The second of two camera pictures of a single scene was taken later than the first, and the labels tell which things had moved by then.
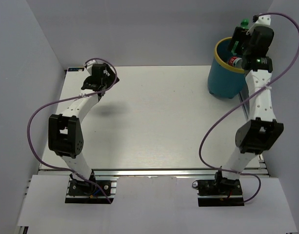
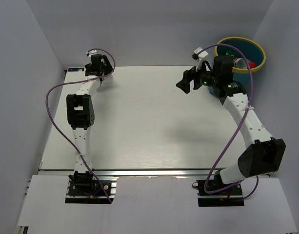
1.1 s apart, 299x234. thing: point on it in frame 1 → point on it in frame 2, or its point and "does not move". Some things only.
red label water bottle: [235, 61] does not move
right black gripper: [238, 34] → [189, 75]
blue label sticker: [75, 69] does not move
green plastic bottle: [245, 24] → [229, 53]
